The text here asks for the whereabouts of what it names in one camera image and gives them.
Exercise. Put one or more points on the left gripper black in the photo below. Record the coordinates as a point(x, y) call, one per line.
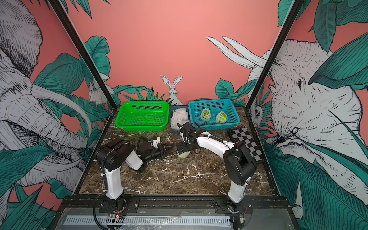
point(163, 151)

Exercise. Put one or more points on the grey bin of foam nets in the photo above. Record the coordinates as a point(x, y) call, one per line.
point(178, 115)

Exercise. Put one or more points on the teal plastic basket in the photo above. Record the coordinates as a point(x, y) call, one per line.
point(223, 114)

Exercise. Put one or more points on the custard apple green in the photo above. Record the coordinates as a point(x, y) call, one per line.
point(221, 118)

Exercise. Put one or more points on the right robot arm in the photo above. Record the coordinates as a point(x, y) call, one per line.
point(239, 163)

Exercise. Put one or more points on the black frame post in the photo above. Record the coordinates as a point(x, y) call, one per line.
point(74, 36)
point(291, 16)

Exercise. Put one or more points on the white slotted cable duct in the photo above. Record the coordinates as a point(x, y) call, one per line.
point(215, 221)

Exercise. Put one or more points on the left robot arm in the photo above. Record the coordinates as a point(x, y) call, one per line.
point(111, 156)

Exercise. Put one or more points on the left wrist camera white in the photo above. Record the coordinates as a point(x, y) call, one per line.
point(156, 142)

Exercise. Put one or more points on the black front frame rail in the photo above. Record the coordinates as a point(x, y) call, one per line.
point(219, 203)

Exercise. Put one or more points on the green plastic basket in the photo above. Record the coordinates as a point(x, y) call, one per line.
point(143, 116)

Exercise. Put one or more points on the black frame post right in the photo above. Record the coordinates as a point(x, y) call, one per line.
point(291, 16)

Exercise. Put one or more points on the checkerboard calibration board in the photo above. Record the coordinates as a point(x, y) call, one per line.
point(243, 135)

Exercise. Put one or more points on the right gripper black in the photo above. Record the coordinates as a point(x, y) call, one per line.
point(183, 148)

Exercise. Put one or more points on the white foam net sleeve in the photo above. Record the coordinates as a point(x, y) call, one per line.
point(221, 117)
point(205, 109)
point(184, 154)

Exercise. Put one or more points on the black frame post left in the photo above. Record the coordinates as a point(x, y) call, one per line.
point(74, 36)

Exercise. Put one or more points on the custard apple with dark spots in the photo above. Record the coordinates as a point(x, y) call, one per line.
point(206, 116)

